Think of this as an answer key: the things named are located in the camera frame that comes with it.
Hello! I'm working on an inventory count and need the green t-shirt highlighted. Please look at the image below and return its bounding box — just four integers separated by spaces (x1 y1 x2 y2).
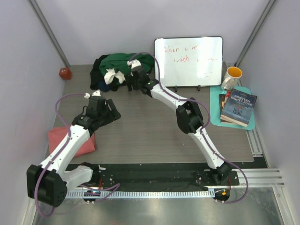
99 53 154 75

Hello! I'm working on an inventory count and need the white dry-erase board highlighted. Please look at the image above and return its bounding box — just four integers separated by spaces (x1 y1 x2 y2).
154 36 223 87

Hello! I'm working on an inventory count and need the white mug orange inside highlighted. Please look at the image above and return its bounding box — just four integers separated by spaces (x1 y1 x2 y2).
221 67 242 90

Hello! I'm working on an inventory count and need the Nineteen Eighty-Four book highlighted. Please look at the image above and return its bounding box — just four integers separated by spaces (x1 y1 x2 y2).
220 89 257 127

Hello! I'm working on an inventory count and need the white t-shirt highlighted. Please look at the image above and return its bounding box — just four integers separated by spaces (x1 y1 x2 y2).
104 68 125 85

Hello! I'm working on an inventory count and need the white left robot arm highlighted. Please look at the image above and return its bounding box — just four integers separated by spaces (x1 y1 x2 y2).
26 96 121 208

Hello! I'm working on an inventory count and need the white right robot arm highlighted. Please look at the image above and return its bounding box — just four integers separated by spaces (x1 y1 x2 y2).
125 66 232 185

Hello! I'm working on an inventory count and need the black t-shirt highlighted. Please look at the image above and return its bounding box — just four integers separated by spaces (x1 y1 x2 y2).
90 55 126 92

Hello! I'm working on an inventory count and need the small red cube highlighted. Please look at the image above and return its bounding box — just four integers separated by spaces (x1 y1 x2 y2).
59 67 72 80

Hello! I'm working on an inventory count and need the folded pink t-shirt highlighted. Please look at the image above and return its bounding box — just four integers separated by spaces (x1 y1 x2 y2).
48 126 96 162

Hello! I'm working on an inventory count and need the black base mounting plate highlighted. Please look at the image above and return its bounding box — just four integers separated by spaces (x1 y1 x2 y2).
84 163 240 191

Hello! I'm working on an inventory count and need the teal plastic mat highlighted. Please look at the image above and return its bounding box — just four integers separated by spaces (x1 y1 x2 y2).
210 86 255 130

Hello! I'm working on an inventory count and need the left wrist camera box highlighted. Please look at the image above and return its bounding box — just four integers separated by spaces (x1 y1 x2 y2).
87 90 106 112

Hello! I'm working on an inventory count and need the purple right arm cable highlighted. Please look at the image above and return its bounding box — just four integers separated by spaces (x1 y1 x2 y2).
127 52 249 204

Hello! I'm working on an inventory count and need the white slotted cable duct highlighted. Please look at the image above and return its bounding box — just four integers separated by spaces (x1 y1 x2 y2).
66 188 215 199

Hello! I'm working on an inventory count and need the aluminium frame rail front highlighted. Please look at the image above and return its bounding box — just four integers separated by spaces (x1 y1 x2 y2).
29 169 285 190

